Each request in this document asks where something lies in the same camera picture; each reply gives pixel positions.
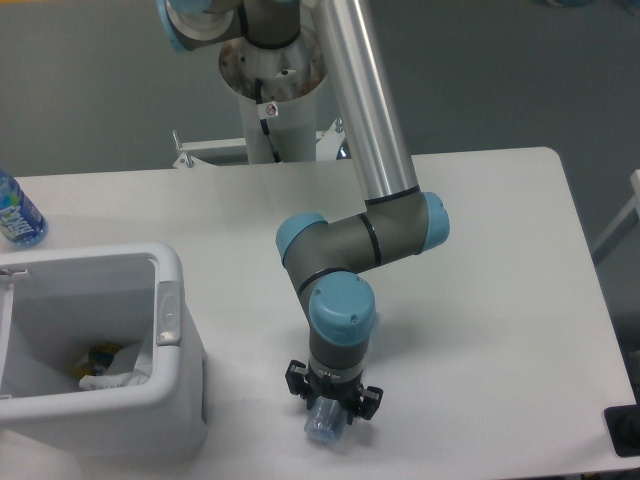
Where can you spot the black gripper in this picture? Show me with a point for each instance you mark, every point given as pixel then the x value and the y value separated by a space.
pixel 344 385

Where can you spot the crushed clear plastic bottle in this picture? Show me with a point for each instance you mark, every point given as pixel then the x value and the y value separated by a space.
pixel 326 421

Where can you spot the white paper carton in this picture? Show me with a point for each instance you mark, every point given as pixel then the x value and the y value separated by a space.
pixel 101 382

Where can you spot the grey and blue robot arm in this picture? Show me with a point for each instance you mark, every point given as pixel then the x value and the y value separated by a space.
pixel 326 260

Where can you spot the white plastic trash can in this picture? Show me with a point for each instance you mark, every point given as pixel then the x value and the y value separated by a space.
pixel 55 305

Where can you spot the white crumpled paper in bin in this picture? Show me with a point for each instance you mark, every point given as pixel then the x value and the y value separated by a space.
pixel 131 366

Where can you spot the yellow and blue wrapper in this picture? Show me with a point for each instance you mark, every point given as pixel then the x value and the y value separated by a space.
pixel 97 360

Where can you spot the black device at table edge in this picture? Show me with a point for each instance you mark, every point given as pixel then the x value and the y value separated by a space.
pixel 623 426

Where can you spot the blue labelled drink bottle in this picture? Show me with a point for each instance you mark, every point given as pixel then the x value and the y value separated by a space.
pixel 22 223

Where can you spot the white pedestal base bracket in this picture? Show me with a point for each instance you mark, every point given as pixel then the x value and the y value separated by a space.
pixel 331 144

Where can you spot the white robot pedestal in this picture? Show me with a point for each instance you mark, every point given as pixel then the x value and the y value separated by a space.
pixel 277 93

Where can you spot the white metal frame leg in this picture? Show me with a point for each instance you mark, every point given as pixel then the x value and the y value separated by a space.
pixel 621 225

